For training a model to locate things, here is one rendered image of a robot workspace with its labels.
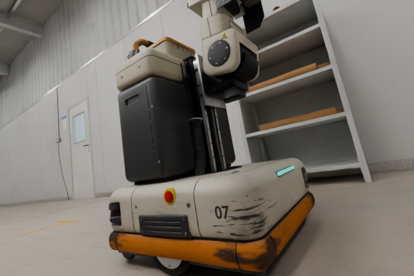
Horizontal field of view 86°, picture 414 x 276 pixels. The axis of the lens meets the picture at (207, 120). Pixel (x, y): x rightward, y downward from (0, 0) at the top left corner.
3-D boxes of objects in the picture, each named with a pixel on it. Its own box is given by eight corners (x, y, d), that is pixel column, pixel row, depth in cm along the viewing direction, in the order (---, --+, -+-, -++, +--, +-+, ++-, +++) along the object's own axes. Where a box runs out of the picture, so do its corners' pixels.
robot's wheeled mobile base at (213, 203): (105, 255, 86) (100, 190, 91) (202, 210, 138) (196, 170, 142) (270, 287, 49) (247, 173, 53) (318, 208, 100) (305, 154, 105)
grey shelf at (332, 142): (269, 182, 238) (241, 50, 266) (369, 172, 189) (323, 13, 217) (252, 190, 202) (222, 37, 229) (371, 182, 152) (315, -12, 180)
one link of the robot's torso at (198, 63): (194, 108, 94) (186, 55, 99) (228, 113, 117) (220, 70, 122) (251, 89, 80) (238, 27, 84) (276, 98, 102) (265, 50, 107)
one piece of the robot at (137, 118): (124, 216, 88) (106, 29, 103) (204, 188, 132) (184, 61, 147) (186, 216, 70) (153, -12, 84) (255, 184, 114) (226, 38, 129)
